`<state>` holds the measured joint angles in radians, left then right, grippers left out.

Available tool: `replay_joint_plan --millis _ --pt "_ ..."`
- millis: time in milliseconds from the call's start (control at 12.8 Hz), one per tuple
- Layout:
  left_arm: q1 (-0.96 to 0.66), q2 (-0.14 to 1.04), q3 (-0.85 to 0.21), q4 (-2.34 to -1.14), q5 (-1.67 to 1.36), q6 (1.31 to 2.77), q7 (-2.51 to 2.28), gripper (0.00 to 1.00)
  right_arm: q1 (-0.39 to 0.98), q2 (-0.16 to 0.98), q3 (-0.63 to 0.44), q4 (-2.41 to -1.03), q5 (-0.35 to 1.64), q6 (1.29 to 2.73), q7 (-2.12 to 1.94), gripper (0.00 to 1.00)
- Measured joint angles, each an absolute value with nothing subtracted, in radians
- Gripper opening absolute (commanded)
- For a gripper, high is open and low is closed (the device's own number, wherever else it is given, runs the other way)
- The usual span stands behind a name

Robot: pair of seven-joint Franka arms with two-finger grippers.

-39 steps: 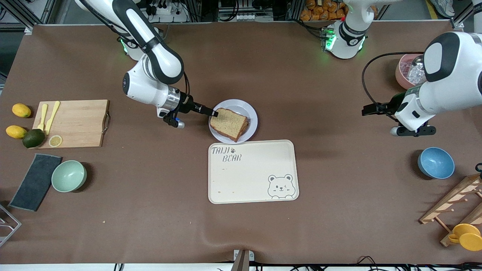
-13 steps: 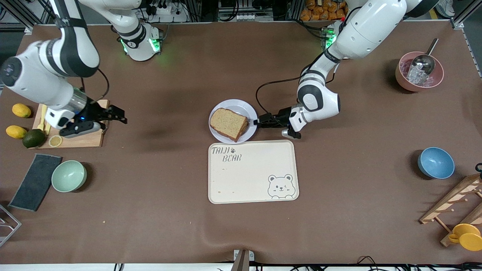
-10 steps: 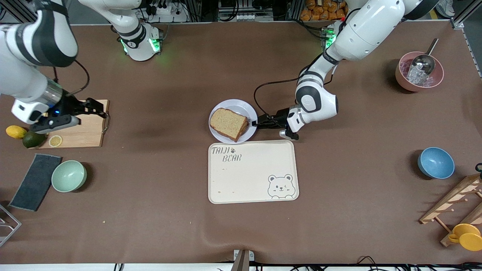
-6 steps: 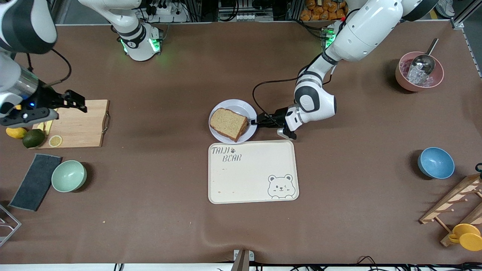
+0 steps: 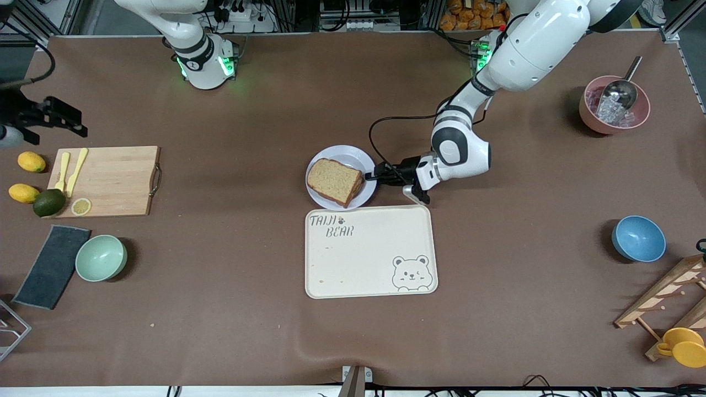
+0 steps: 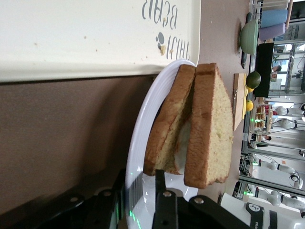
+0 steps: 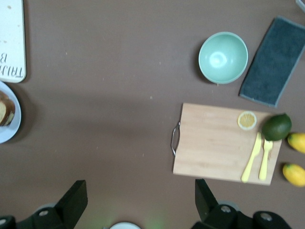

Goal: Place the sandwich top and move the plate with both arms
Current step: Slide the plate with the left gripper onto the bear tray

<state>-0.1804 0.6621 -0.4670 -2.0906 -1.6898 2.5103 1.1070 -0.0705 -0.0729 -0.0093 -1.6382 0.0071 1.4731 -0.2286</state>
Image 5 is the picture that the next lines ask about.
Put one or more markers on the yellow cup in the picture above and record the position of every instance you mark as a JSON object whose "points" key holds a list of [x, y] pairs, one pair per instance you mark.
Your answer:
{"points": [[684, 347]]}

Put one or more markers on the orange snack pile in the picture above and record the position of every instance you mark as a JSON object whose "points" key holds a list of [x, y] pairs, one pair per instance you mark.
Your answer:
{"points": [[469, 14]]}

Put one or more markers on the metal table bracket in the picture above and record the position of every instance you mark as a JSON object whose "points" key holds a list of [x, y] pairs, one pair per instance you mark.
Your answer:
{"points": [[356, 380]]}

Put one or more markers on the dark grey cloth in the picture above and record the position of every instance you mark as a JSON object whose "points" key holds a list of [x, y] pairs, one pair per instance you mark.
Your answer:
{"points": [[51, 267]]}

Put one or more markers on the pink bowl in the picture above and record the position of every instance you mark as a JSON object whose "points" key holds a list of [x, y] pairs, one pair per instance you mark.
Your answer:
{"points": [[587, 116]]}

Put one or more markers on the plain toast bread slice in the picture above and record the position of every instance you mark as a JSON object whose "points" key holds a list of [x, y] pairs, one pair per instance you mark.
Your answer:
{"points": [[331, 179]]}

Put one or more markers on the yellow plastic fork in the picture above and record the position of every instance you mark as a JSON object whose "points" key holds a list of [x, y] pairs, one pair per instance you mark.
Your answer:
{"points": [[63, 171]]}

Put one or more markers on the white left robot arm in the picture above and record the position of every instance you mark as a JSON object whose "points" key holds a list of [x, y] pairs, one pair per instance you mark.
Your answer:
{"points": [[529, 49]]}

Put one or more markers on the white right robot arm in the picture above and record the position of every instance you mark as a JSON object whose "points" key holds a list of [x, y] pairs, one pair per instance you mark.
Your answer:
{"points": [[193, 60]]}

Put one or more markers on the blue bowl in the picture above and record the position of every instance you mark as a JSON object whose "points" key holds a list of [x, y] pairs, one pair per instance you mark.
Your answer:
{"points": [[638, 238]]}

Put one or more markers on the wooden cutting board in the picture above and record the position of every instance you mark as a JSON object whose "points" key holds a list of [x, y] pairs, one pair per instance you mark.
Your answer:
{"points": [[116, 182]]}

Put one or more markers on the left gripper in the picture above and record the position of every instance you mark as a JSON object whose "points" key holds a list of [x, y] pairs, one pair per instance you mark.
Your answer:
{"points": [[406, 169]]}

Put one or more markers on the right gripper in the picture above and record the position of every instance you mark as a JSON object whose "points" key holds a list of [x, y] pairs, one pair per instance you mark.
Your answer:
{"points": [[17, 112]]}

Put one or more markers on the yellow plastic knife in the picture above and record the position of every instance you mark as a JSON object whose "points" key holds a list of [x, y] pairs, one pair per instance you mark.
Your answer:
{"points": [[77, 171]]}

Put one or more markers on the green avocado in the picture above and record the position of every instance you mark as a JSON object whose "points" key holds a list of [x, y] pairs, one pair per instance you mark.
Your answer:
{"points": [[48, 203]]}

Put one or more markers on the lemon slice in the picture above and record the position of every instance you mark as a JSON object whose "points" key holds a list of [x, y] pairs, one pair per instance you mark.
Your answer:
{"points": [[81, 207]]}

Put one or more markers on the clear ice cubes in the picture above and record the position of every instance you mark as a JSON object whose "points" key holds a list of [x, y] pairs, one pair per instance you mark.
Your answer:
{"points": [[609, 113]]}

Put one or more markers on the cream bear print tray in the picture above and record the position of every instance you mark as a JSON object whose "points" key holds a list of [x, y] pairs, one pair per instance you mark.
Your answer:
{"points": [[369, 259]]}

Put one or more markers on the metal scoop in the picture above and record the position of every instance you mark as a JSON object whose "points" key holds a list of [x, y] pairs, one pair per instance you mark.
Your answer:
{"points": [[618, 94]]}

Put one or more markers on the yellow lemon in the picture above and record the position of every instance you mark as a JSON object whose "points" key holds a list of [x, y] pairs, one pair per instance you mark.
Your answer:
{"points": [[23, 193], [31, 162]]}

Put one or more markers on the white power strip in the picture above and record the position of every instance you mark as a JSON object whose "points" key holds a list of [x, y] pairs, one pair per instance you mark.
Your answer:
{"points": [[242, 14]]}

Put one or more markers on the white ribbed plate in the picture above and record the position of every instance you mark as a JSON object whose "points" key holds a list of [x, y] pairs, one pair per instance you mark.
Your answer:
{"points": [[358, 157]]}

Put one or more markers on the wooden rack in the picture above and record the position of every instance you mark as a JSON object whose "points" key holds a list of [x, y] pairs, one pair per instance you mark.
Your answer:
{"points": [[662, 292]]}

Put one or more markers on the mint green bowl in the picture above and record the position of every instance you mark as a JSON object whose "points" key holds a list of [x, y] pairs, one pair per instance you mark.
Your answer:
{"points": [[101, 258]]}

